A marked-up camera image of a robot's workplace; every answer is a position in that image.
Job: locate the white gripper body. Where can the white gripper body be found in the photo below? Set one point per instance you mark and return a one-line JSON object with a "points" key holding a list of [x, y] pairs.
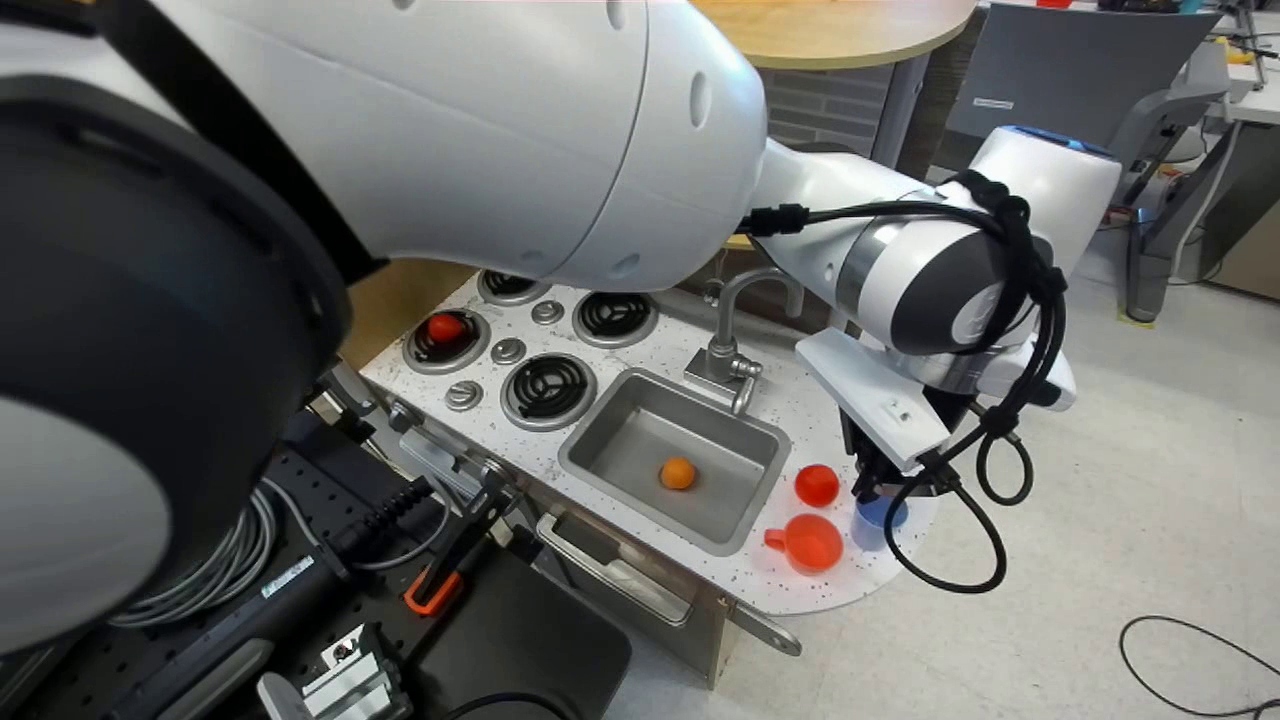
{"points": [[880, 395]]}

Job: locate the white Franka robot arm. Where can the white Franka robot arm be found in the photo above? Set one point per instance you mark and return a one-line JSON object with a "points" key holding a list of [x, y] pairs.
{"points": [[465, 133]]}

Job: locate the orange toy cup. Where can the orange toy cup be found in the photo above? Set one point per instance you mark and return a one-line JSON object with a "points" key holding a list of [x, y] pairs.
{"points": [[814, 544]]}

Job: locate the gray toy sink basin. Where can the gray toy sink basin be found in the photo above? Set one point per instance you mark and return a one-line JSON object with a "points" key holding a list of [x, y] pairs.
{"points": [[626, 446]]}

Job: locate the small red round toy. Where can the small red round toy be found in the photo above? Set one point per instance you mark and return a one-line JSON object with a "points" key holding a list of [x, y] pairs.
{"points": [[819, 487]]}

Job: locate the silver toy faucet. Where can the silver toy faucet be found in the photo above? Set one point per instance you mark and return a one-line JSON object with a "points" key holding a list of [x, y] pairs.
{"points": [[724, 362]]}

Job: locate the orange ball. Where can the orange ball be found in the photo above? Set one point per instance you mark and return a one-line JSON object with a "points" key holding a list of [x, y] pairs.
{"points": [[681, 472]]}

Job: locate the black coil stove burner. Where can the black coil stove burner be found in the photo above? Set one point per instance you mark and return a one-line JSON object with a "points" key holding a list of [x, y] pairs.
{"points": [[548, 389], [427, 352], [519, 284], [612, 312]]}

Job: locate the silver stove knob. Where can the silver stove knob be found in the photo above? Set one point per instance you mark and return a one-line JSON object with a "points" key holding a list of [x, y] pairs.
{"points": [[465, 395], [508, 350], [545, 311]]}

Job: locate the wooden toy kitchen unit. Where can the wooden toy kitchen unit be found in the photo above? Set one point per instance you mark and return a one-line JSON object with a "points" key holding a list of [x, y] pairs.
{"points": [[855, 27]]}

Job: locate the gray office chair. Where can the gray office chair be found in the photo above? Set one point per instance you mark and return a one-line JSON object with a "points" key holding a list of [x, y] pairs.
{"points": [[1067, 66]]}

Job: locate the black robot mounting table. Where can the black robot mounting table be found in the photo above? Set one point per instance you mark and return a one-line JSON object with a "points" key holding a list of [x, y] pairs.
{"points": [[533, 655]]}

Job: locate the red toy on burner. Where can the red toy on burner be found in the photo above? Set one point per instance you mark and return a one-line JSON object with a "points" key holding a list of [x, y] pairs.
{"points": [[445, 331]]}

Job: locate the silver metal clamp bracket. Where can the silver metal clamp bracket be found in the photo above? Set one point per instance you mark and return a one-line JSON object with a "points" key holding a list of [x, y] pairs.
{"points": [[342, 672]]}

